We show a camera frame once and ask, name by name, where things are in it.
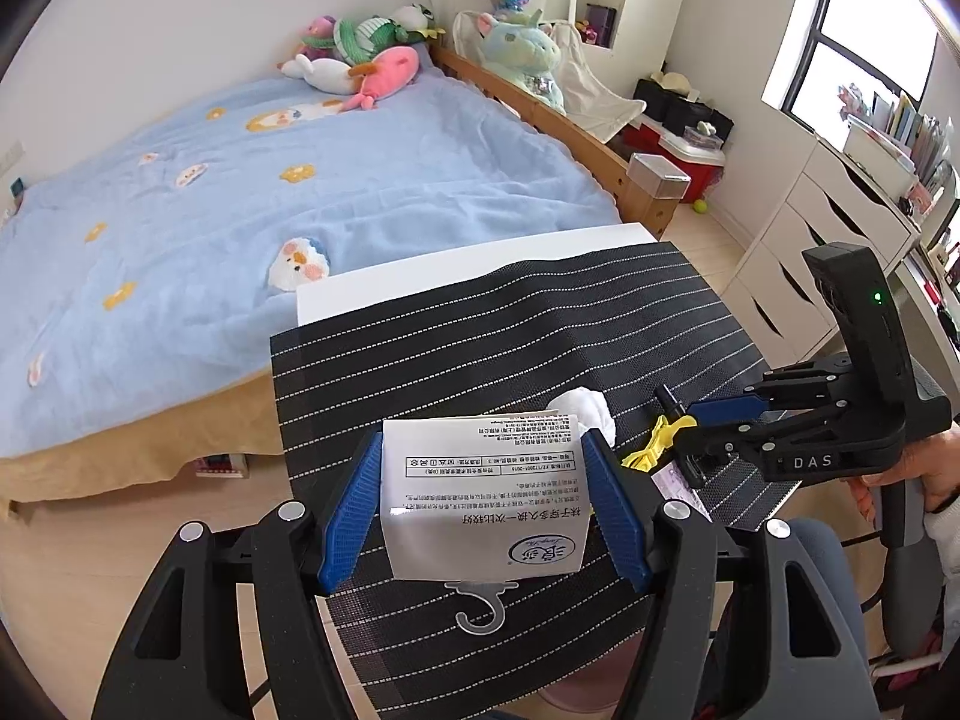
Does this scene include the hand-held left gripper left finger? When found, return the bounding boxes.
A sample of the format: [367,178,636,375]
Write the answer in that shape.
[90,431,391,720]

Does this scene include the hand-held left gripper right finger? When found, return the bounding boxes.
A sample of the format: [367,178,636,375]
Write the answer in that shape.
[581,431,878,720]

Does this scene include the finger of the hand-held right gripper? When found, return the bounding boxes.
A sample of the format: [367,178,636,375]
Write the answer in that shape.
[686,356,856,428]
[671,397,856,485]

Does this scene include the small black cylinder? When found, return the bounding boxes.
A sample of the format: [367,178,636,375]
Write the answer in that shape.
[654,385,695,421]

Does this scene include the yellow plastic clip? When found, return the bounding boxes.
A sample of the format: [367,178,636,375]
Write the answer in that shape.
[621,414,698,470]

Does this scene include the white printed packet with hook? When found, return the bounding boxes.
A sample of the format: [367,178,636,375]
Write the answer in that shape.
[381,411,597,627]

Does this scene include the pink trash bin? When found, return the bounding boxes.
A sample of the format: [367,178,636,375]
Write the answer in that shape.
[525,645,623,720]

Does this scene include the person's right hand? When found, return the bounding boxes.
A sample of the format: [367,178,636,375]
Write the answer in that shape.
[851,426,960,518]

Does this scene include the white paper slip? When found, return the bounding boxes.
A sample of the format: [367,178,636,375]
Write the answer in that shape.
[651,465,713,518]

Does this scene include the crumpled white tissue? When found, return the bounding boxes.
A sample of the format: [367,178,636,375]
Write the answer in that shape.
[551,386,617,443]

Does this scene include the white drawer cabinet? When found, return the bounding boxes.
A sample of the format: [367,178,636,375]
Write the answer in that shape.
[724,139,923,361]

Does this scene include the black striped placemat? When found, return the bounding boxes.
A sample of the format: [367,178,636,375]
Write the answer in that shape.
[270,240,800,720]

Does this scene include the row of books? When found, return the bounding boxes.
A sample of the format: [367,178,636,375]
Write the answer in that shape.
[840,82,960,196]

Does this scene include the beige bed sheet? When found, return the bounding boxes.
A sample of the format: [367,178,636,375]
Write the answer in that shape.
[0,367,301,518]

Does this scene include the red cooler box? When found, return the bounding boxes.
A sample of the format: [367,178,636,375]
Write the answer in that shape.
[622,120,727,203]

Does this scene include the silver metal box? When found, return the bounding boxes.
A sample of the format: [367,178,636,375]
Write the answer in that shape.
[628,152,691,203]

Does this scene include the black storage boxes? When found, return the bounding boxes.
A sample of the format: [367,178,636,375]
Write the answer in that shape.
[634,77,736,147]

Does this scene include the bed with blue blanket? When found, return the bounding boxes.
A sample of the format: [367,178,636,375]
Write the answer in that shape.
[0,52,623,458]

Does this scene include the window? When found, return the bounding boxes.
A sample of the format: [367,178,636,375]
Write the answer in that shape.
[761,0,960,151]

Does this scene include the white canvas bag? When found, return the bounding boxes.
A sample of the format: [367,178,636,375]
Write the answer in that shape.
[540,22,650,143]

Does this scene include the pastel unicorn plush toy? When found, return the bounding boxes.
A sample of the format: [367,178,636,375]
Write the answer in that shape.
[454,7,567,117]

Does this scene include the white seal plush toy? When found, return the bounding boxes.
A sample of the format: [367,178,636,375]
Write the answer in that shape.
[279,54,361,96]

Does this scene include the pink fish plush toy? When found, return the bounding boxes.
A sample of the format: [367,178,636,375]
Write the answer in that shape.
[341,45,421,113]

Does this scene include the green striped plush toy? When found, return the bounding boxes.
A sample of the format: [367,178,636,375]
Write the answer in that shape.
[334,15,410,65]

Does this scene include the small pink plush toy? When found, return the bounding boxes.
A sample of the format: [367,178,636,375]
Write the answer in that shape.
[300,13,338,53]

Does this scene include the white green plush toy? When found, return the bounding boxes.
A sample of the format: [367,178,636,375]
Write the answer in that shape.
[390,4,447,42]

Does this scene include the wooden bed frame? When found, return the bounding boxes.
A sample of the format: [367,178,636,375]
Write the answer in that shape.
[431,41,676,241]

